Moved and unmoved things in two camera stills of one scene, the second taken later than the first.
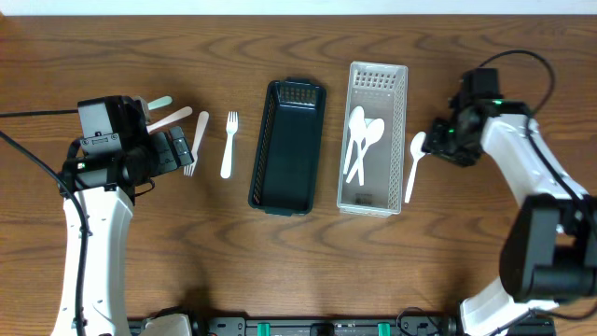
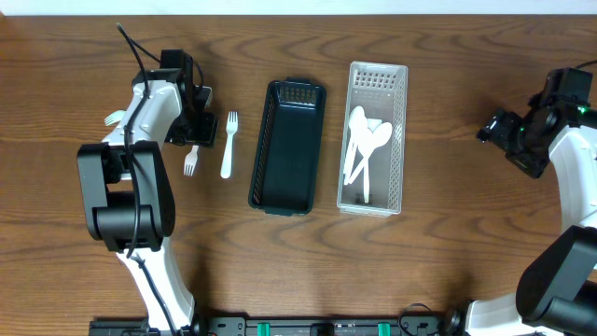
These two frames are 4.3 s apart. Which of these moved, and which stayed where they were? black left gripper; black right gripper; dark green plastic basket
Moved: black left gripper; black right gripper
Stayed: dark green plastic basket
